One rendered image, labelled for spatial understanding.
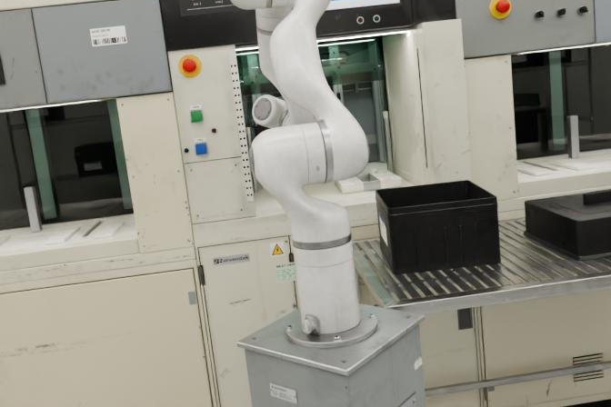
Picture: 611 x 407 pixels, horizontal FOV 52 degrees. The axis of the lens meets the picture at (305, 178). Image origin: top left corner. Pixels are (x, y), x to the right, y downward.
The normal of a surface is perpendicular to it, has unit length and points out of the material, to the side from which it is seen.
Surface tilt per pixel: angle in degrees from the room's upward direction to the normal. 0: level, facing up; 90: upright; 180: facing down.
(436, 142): 90
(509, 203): 90
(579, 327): 90
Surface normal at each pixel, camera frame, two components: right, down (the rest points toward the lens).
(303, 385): -0.63, 0.18
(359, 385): 0.77, 0.01
